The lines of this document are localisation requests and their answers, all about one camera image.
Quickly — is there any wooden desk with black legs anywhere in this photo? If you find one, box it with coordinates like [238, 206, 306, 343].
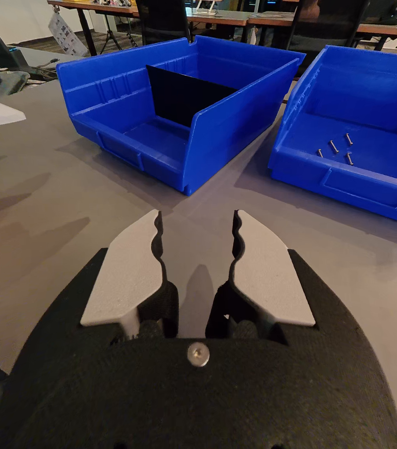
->
[184, 8, 397, 54]
[47, 0, 140, 57]

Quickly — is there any dark grey pad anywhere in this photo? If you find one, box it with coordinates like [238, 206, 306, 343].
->
[0, 69, 31, 96]

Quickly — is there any black bin divider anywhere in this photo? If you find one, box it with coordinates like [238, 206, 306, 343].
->
[145, 64, 238, 128]

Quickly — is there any white tablet stand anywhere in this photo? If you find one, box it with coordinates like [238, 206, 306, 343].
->
[196, 0, 219, 17]

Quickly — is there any black tripod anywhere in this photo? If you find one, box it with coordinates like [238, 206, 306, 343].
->
[98, 17, 124, 55]

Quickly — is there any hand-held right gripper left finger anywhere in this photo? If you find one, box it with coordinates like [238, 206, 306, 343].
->
[79, 209, 167, 339]

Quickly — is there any black mesh office chair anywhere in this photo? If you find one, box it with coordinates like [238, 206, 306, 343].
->
[285, 0, 371, 61]

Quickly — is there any white printed sign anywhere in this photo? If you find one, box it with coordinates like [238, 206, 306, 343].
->
[47, 11, 89, 57]

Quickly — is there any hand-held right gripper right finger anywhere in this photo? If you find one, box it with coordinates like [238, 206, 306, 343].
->
[229, 209, 317, 337]

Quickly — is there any black high-back chair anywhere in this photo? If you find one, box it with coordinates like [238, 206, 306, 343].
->
[135, 0, 191, 47]

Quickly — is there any blue storage bin with divider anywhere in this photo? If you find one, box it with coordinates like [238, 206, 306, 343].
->
[56, 34, 306, 196]

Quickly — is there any blue plastic storage bin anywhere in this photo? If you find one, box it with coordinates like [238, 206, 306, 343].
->
[267, 44, 397, 230]

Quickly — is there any black cable bundle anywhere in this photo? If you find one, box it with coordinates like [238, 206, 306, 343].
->
[26, 57, 59, 82]

